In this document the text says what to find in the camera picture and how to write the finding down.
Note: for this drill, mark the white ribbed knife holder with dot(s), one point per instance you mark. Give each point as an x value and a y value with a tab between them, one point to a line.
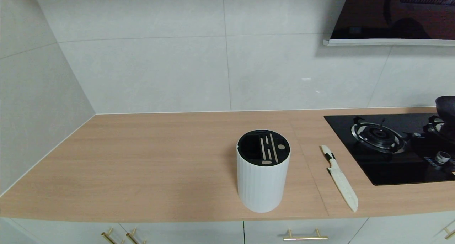
262	187

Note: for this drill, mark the wooden kitchen counter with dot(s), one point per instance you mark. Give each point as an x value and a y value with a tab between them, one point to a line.
142	165

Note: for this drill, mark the white speckled kitchen knife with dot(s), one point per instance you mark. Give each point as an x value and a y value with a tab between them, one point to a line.
341	181

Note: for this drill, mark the black glass gas hob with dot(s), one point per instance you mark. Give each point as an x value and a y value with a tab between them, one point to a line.
384	165

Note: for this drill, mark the black range hood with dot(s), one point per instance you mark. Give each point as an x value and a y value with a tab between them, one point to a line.
394	16

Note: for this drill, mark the black pot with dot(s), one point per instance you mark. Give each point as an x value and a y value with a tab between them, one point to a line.
447	110

